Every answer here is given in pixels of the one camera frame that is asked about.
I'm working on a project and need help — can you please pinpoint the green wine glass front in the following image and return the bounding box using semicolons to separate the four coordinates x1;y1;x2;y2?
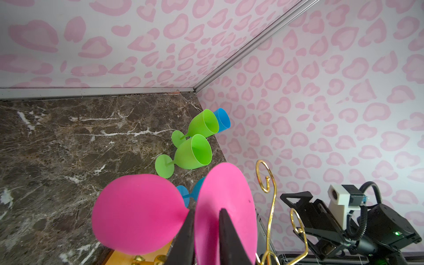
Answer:
155;134;213;179

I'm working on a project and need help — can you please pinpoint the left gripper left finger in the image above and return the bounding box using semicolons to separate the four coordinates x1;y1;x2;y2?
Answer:
165;210;195;265

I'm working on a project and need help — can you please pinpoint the gold wire glass rack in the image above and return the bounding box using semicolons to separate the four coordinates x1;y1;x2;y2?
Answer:
254;159;309;265

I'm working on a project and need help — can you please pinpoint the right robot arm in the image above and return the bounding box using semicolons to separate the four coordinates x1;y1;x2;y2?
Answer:
280;192;422;265

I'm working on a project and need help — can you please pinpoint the wooden rack base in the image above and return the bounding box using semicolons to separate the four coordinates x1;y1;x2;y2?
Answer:
102;242;172;265

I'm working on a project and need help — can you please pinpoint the green wine glass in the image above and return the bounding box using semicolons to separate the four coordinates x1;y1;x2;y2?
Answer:
155;134;213;179
171;109;219;148

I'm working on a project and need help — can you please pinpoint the blue wine glass front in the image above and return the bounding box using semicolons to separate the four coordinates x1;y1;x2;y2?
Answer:
213;108;231;133

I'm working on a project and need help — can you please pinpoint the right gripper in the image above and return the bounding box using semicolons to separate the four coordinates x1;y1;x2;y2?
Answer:
280;192;359;261

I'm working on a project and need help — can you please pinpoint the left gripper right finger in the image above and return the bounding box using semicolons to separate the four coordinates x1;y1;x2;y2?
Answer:
219;208;252;265

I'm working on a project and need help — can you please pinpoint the blue wine glass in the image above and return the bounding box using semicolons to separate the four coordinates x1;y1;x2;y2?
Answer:
213;108;231;133
176;177;205;208

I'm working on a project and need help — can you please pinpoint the magenta wine glass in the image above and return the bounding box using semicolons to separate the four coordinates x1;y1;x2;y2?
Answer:
92;162;258;265

